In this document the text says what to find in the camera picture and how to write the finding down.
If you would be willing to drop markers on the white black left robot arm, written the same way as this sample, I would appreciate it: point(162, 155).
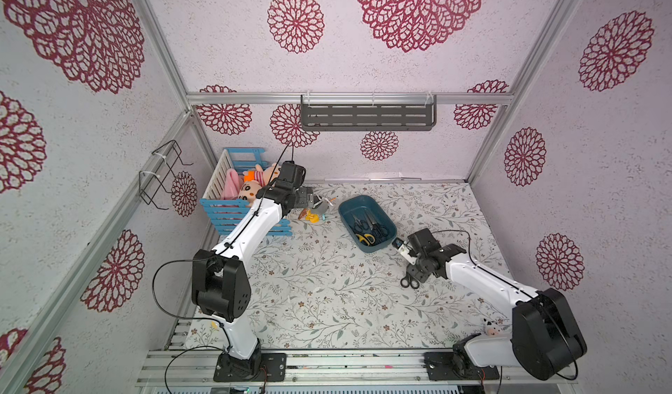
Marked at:
point(220, 284)

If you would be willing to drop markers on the teal plastic storage box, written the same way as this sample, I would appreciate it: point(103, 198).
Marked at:
point(347, 209)

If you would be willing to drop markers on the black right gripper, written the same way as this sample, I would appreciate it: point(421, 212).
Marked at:
point(417, 267)

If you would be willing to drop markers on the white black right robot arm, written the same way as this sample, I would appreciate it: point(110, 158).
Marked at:
point(543, 339)

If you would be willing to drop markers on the small black scissors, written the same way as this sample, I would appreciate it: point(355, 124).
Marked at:
point(407, 281)

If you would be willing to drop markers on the grey wall shelf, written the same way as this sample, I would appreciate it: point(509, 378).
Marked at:
point(369, 117)

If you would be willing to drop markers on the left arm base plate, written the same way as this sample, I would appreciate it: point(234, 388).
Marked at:
point(260, 367)

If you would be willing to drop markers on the blue white slatted toy crate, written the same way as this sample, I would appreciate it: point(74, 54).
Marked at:
point(225, 215)

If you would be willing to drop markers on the yellow handled scissors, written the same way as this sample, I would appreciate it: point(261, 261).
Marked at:
point(366, 239)

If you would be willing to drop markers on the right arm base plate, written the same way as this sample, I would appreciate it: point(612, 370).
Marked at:
point(456, 365)

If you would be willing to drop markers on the pink fluffy plush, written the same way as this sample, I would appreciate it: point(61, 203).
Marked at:
point(233, 185)

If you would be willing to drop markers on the front pink pig plush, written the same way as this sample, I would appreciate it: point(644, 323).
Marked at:
point(249, 191)

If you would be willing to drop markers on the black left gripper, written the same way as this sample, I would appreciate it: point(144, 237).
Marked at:
point(305, 197)

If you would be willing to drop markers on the small cow figurine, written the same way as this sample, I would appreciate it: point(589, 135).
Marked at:
point(491, 327)

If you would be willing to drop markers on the rear pink pig plush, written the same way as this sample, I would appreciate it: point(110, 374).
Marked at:
point(262, 176)

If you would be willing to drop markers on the black wire wall rack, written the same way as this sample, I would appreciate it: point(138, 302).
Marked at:
point(153, 181)

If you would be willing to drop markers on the pink pig plush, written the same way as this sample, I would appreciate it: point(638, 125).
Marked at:
point(262, 176)
point(249, 191)

